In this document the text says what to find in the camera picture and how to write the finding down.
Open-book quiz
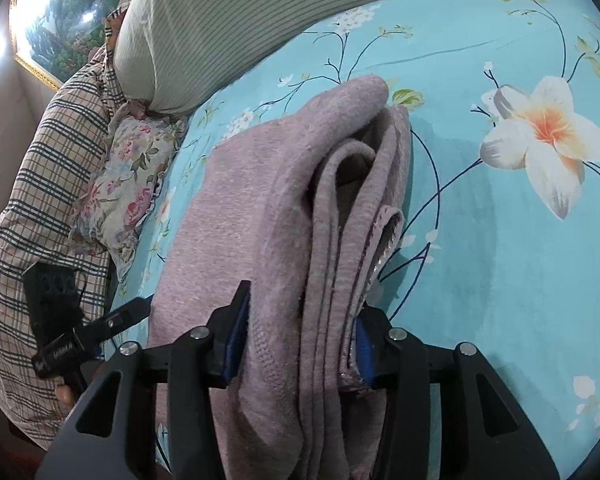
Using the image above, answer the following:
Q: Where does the pink floral small pillow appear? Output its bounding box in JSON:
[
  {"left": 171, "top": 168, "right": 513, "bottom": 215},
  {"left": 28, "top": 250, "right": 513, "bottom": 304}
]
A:
[{"left": 69, "top": 101, "right": 187, "bottom": 278}]

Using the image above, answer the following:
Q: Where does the plaid checked quilt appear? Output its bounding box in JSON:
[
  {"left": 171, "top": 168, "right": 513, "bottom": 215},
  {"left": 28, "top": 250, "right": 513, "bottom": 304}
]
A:
[{"left": 0, "top": 6, "right": 126, "bottom": 448}]

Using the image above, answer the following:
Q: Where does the grey striped pillow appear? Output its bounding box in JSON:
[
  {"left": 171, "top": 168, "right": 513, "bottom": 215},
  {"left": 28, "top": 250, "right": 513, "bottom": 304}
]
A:
[{"left": 111, "top": 0, "right": 577, "bottom": 116}]

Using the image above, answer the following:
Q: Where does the turquoise floral bed sheet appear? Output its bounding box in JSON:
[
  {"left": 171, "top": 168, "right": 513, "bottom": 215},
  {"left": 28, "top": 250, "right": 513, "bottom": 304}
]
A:
[{"left": 114, "top": 0, "right": 600, "bottom": 477}]

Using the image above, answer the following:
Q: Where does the person's left hand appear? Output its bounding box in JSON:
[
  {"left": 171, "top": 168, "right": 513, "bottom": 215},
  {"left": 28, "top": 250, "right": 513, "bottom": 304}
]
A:
[{"left": 55, "top": 385, "right": 76, "bottom": 408}]

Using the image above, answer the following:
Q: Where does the mauve knit garment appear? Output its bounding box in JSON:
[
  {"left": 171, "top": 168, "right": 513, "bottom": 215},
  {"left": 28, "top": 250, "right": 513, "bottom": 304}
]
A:
[{"left": 148, "top": 75, "right": 411, "bottom": 479}]

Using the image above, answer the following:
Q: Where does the framed landscape painting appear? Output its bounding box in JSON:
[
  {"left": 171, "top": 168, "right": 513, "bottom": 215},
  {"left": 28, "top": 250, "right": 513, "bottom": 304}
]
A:
[{"left": 9, "top": 0, "right": 121, "bottom": 90}]

